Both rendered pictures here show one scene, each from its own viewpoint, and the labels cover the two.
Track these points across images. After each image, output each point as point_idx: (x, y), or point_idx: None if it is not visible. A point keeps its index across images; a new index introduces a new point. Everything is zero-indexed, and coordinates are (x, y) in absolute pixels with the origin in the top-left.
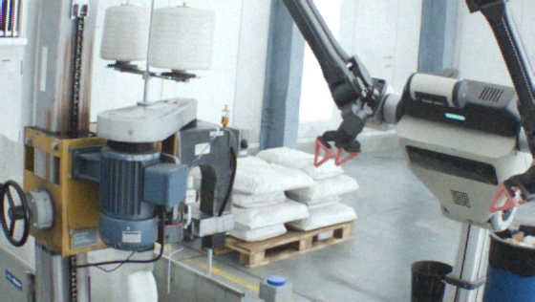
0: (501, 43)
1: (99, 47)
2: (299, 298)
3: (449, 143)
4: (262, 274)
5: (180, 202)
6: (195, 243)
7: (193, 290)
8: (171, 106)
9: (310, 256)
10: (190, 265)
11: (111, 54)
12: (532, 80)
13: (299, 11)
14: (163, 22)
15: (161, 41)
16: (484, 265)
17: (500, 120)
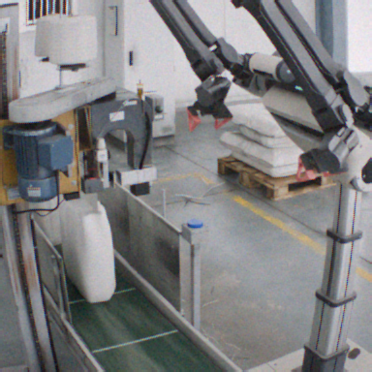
0: (265, 32)
1: (156, 16)
2: (304, 230)
3: (296, 112)
4: (282, 206)
5: (66, 165)
6: (236, 177)
7: (152, 227)
8: (78, 87)
9: (329, 191)
10: (224, 198)
11: (39, 52)
12: (303, 64)
13: (161, 9)
14: (52, 31)
15: (52, 45)
16: None
17: None
